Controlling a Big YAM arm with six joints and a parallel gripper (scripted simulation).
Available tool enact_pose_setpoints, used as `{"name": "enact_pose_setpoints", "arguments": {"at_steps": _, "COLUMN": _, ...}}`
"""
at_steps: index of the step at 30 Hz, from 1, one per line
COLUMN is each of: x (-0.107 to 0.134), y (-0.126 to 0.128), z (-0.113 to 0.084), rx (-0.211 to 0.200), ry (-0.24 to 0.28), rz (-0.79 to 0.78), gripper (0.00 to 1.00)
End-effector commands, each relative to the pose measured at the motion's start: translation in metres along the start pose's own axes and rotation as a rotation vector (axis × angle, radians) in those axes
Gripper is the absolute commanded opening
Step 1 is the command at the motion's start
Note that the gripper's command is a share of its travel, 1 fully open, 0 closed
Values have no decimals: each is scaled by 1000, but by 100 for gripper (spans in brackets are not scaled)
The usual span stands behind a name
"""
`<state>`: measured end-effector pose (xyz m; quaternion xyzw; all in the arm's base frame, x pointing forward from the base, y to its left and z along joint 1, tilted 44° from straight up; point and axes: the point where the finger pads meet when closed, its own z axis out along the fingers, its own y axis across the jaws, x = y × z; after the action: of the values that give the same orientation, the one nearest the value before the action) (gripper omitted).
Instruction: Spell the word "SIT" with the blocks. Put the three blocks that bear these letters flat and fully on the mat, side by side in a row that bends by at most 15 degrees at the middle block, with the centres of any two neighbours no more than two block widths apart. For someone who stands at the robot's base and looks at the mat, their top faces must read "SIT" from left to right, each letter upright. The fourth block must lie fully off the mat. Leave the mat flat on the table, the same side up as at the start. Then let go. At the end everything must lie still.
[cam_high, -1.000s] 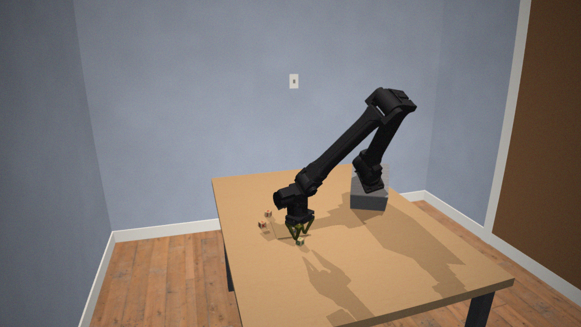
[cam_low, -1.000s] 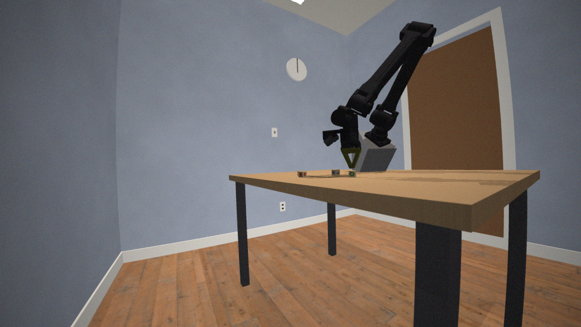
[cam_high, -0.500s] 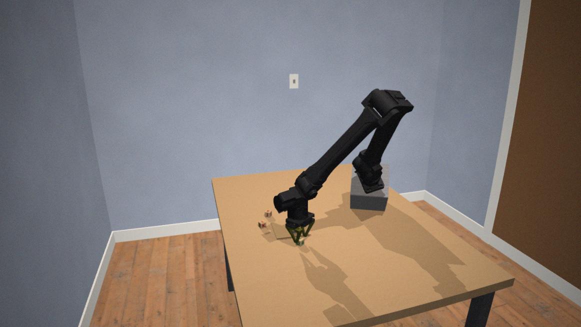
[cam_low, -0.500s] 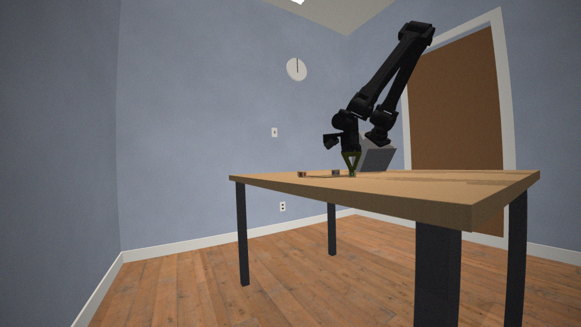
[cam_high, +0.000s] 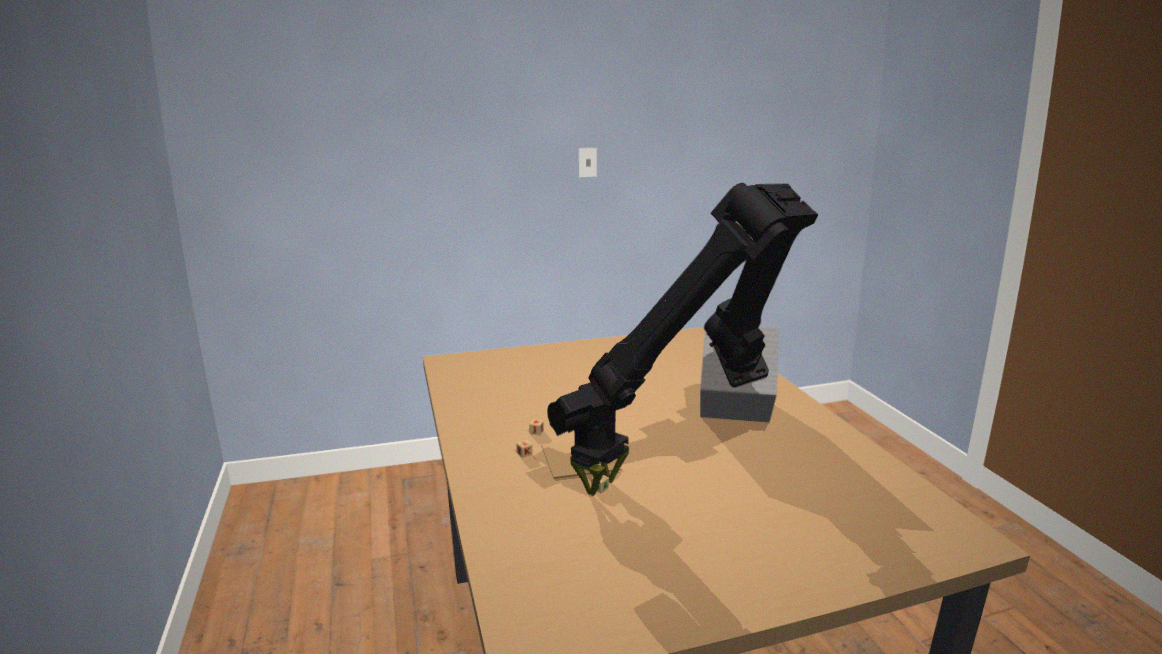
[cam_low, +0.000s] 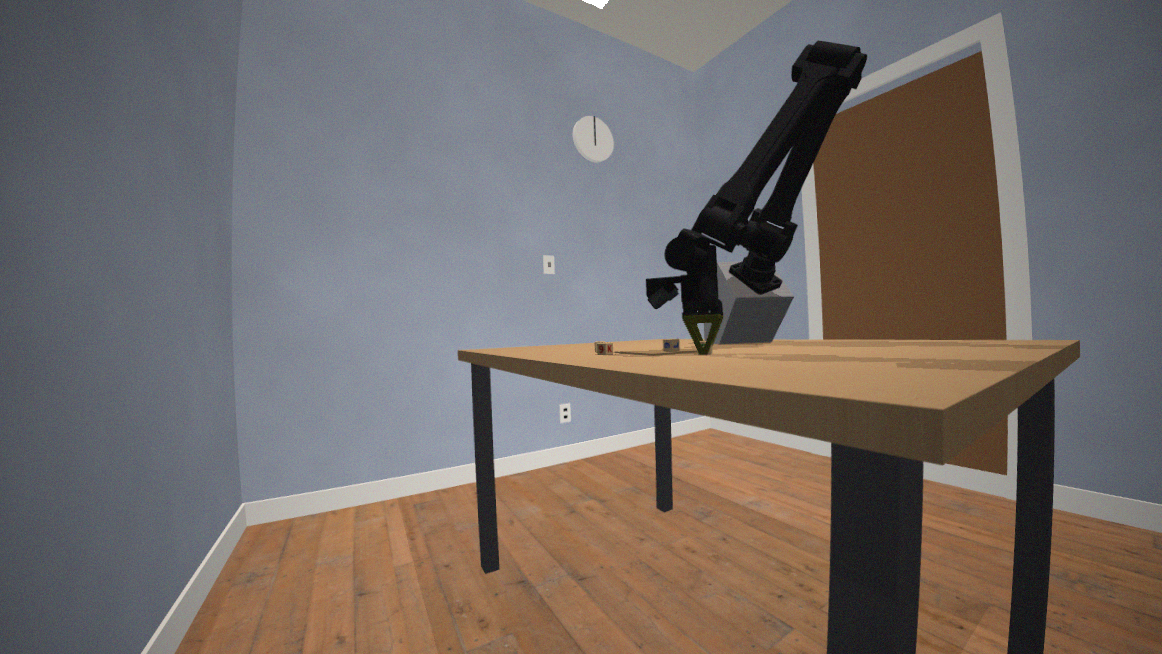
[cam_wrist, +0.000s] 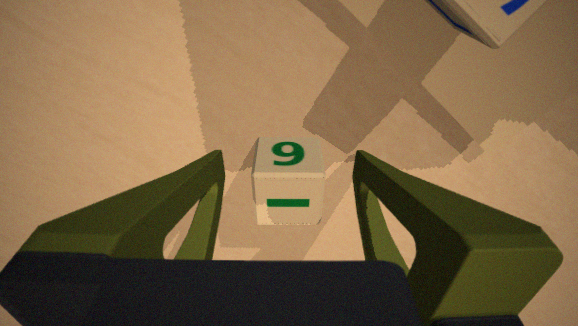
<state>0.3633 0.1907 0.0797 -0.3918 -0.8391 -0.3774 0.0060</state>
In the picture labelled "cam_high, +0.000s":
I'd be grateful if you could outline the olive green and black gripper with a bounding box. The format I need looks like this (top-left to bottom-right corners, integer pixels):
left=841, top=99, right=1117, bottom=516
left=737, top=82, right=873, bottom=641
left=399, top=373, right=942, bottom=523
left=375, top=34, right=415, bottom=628
left=571, top=417, right=629, bottom=496

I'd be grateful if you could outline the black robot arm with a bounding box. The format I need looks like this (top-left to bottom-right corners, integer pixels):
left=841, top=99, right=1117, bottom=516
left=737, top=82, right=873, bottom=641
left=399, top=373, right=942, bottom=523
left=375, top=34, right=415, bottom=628
left=547, top=184, right=818, bottom=450

